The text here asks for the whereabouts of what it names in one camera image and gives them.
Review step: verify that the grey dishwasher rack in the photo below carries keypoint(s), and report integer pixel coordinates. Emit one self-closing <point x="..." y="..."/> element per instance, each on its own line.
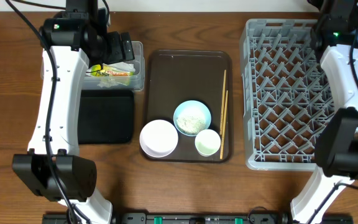
<point x="287" y="97"/>

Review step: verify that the light blue rice bowl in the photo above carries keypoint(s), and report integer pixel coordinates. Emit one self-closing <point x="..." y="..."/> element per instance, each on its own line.
<point x="191" y="117"/>

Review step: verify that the black plastic tray bin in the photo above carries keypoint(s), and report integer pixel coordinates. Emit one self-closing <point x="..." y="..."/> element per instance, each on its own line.
<point x="106" y="117"/>

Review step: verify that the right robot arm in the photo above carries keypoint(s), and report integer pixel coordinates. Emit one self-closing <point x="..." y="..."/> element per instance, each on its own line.
<point x="334" y="39"/>

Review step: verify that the green yellow snack wrapper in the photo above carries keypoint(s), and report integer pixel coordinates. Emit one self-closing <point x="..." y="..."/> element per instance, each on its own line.
<point x="120" y="69"/>

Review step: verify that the white cup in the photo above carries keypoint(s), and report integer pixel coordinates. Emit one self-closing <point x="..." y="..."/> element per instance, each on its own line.
<point x="207" y="142"/>

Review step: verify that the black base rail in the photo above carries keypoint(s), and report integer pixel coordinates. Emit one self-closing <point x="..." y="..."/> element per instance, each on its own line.
<point x="257" y="218"/>

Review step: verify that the wooden chopstick left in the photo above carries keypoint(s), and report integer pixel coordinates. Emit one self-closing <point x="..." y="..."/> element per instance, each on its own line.
<point x="222" y="103"/>

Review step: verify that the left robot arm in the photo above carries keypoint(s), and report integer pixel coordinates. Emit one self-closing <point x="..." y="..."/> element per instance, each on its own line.
<point x="74" y="40"/>

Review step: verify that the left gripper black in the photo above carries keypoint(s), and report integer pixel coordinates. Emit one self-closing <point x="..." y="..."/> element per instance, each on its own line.
<point x="118" y="53"/>

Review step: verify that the clear plastic waste bin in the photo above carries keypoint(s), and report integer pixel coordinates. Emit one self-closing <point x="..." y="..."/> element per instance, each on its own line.
<point x="74" y="72"/>

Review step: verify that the wooden chopstick right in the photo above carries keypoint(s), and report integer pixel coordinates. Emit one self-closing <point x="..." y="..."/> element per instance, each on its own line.
<point x="223" y="129"/>

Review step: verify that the white napkin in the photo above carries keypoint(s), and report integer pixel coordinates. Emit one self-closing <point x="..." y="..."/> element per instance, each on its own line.
<point x="107" y="82"/>

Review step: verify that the wooden chopstick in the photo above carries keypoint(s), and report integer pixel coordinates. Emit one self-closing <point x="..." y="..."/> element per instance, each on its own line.
<point x="223" y="129"/>
<point x="222" y="103"/>

